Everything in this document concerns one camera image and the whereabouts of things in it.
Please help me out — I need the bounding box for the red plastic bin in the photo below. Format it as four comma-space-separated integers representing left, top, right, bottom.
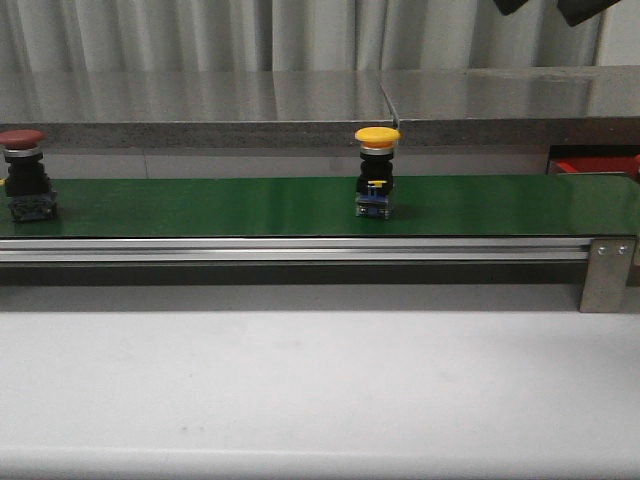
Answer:
547, 155, 638, 183

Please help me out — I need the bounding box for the right grey stone shelf slab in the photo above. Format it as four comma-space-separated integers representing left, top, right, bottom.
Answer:
380, 66, 639, 146

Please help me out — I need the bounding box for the grey stone shelf slab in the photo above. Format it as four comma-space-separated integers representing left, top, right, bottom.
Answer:
1, 71, 394, 149
380, 66, 639, 146

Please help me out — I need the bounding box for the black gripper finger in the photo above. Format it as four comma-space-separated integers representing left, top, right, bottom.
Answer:
557, 0, 620, 27
494, 0, 528, 15

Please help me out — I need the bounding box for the aluminium conveyor side rail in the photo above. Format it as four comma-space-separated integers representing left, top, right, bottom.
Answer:
1, 237, 592, 265

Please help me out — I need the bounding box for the steel conveyor support bracket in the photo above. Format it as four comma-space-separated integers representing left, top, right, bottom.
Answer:
579, 237, 636, 313

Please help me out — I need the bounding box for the left grey stone shelf slab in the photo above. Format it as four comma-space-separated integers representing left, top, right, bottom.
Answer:
1, 71, 394, 149

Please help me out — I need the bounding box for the grey pleated curtain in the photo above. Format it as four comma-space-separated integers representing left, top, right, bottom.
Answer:
1, 1, 604, 73

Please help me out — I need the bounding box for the red button with yellow clip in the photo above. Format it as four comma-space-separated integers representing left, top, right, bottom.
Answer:
1, 129, 57, 223

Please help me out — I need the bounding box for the green conveyor belt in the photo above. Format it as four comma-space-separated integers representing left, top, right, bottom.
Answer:
1, 175, 639, 238

